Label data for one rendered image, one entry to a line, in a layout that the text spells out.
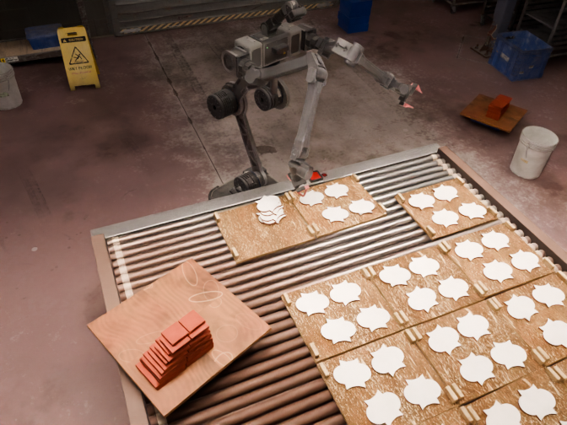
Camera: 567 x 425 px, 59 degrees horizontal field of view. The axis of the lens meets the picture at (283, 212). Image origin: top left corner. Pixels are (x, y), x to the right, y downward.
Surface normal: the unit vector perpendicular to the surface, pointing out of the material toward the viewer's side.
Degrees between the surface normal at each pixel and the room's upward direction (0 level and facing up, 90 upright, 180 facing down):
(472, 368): 0
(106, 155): 0
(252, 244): 0
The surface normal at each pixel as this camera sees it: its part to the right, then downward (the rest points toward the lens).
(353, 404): 0.03, -0.73
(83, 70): 0.32, 0.48
